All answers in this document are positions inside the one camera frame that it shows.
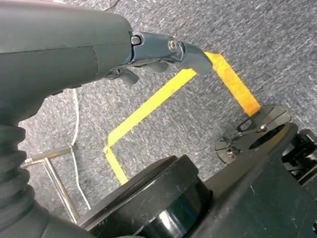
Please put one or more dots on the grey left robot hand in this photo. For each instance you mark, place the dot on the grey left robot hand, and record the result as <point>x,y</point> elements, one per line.
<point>62,49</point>

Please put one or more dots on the chrome workbench frame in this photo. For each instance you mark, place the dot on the chrome workbench frame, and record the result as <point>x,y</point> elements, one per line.
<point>49,155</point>

